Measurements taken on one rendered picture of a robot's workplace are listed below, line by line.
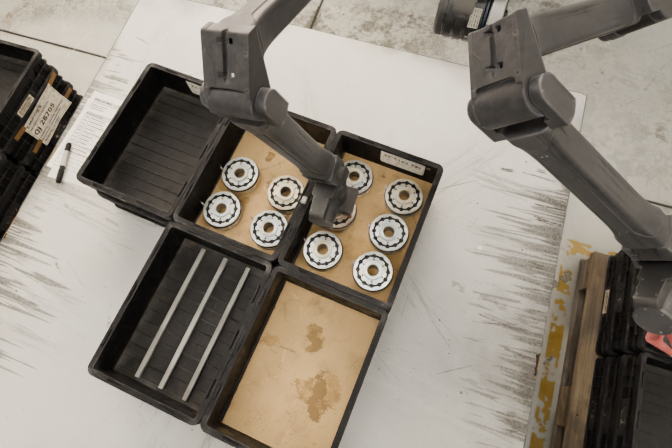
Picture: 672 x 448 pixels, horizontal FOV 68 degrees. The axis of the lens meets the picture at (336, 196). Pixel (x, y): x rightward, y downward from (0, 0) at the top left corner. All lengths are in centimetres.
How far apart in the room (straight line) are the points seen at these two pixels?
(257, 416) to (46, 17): 256
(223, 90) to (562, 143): 45
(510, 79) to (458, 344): 94
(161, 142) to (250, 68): 90
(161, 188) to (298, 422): 73
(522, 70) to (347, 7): 224
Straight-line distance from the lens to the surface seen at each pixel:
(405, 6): 283
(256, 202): 139
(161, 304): 140
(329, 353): 129
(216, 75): 71
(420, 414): 142
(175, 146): 153
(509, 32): 65
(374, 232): 131
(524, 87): 62
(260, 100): 70
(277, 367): 130
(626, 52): 293
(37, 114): 232
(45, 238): 175
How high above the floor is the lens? 211
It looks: 69 degrees down
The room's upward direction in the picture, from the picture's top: 8 degrees counter-clockwise
